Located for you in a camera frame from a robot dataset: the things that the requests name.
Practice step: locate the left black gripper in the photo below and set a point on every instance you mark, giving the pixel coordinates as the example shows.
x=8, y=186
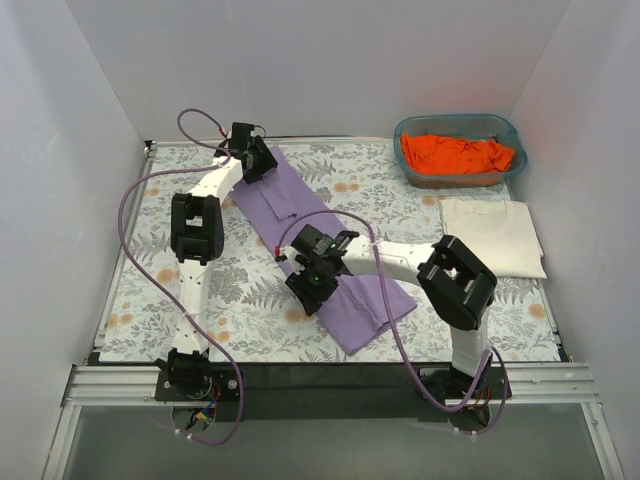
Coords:
x=262, y=161

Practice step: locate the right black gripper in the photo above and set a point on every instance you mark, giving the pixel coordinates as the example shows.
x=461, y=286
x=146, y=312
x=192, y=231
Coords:
x=310, y=293

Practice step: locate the purple t shirt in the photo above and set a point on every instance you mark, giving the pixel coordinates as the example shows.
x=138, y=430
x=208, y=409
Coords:
x=354, y=315

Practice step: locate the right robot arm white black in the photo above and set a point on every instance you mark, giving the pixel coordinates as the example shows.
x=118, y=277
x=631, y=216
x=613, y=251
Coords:
x=459, y=286

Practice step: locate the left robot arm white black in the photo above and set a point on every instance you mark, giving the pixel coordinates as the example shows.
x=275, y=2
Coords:
x=197, y=240

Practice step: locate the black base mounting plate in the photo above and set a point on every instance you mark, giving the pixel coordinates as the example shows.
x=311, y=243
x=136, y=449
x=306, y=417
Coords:
x=317, y=391

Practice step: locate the orange t shirt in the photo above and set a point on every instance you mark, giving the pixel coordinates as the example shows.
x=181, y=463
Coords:
x=441, y=155

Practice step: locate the teal plastic basket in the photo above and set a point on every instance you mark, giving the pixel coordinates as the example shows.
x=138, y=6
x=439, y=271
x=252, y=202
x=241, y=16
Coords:
x=469, y=126

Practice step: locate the folded white t shirt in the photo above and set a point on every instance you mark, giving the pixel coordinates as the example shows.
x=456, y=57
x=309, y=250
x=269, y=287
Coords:
x=500, y=233

